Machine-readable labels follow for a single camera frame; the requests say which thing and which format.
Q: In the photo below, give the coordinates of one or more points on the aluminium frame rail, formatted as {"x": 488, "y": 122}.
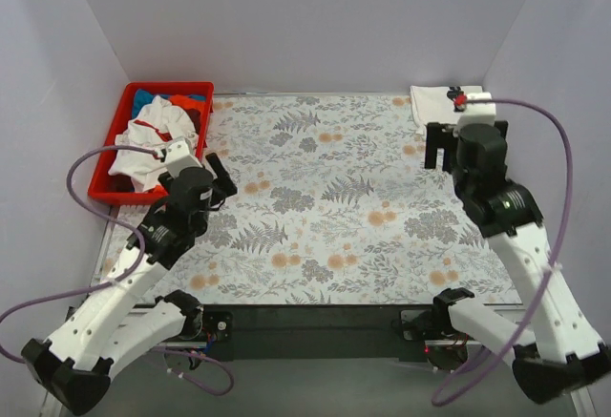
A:
{"x": 317, "y": 387}

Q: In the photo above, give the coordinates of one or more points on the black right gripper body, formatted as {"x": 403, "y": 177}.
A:
{"x": 437, "y": 131}

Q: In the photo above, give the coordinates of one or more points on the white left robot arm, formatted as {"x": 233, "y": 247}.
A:
{"x": 78, "y": 361}

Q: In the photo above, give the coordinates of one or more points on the red plastic bin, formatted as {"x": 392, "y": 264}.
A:
{"x": 118, "y": 190}

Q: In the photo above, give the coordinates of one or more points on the white t-shirt with black print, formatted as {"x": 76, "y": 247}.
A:
{"x": 436, "y": 104}

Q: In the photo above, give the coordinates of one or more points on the white t-shirt red trim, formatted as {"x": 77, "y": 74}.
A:
{"x": 142, "y": 169}

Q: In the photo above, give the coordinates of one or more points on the floral patterned table mat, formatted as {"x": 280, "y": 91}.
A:
{"x": 334, "y": 206}

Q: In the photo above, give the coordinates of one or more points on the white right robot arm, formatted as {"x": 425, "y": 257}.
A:
{"x": 554, "y": 349}

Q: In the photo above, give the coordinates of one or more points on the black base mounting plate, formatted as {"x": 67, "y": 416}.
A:
{"x": 312, "y": 331}

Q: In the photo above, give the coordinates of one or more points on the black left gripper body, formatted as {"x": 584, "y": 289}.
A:
{"x": 221, "y": 184}

